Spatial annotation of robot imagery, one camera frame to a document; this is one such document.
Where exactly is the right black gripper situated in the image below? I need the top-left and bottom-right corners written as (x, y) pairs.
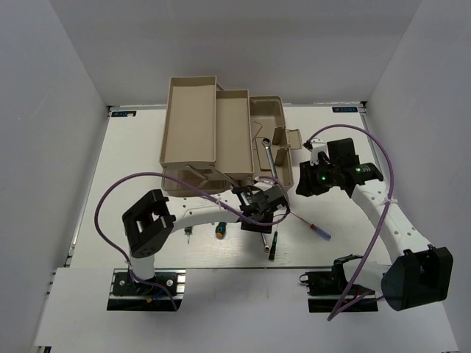
top-left (296, 157), bottom-right (340, 197)

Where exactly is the black green precision screwdriver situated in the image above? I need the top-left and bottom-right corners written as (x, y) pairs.
top-left (269, 231), bottom-right (278, 261)

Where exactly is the small silver ratchet wrench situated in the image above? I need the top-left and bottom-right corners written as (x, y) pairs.
top-left (261, 233), bottom-right (270, 253)

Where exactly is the green orange screwdriver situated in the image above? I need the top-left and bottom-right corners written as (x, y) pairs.
top-left (215, 222), bottom-right (227, 240)

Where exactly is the red blue screwdriver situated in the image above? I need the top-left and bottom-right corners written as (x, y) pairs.
top-left (291, 211), bottom-right (331, 240)

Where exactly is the large silver ratchet wrench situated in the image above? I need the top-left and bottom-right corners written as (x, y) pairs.
top-left (262, 138), bottom-right (278, 179)

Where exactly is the stubby green screwdriver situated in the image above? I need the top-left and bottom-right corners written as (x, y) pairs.
top-left (184, 227), bottom-right (193, 244)

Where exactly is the beige plastic toolbox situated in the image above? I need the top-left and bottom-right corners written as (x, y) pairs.
top-left (160, 76), bottom-right (301, 197)

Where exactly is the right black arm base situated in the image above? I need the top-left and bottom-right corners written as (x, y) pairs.
top-left (299, 265), bottom-right (378, 313)

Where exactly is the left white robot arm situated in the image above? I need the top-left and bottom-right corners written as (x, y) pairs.
top-left (122, 184), bottom-right (288, 293)

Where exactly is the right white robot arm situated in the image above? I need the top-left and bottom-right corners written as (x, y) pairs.
top-left (296, 138), bottom-right (453, 311)

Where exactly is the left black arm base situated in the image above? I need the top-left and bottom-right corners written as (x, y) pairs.
top-left (107, 269), bottom-right (186, 312)

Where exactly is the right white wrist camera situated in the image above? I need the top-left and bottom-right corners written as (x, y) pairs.
top-left (303, 138), bottom-right (327, 165)

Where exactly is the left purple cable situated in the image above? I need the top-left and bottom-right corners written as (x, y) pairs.
top-left (94, 171), bottom-right (291, 308)

